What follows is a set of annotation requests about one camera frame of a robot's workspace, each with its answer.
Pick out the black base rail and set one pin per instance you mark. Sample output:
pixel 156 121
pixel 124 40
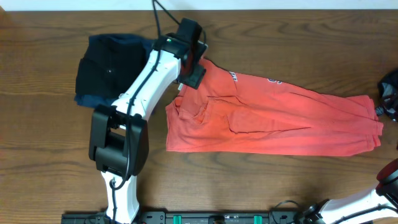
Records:
pixel 195 218

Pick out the red t-shirt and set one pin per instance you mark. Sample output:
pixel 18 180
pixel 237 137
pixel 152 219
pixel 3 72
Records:
pixel 235 112

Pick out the navy blue folded garment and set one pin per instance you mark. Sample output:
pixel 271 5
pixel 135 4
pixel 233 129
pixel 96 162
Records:
pixel 90 101

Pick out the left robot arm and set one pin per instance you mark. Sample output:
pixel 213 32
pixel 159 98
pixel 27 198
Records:
pixel 119 141

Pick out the black folded polo shirt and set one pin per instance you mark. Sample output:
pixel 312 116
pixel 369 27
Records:
pixel 105 68

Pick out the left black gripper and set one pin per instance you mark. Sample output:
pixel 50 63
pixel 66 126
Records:
pixel 193 78

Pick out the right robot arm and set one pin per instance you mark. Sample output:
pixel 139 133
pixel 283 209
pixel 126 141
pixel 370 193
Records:
pixel 380 201

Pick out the black patterned garment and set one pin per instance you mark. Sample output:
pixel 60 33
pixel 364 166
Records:
pixel 387 88

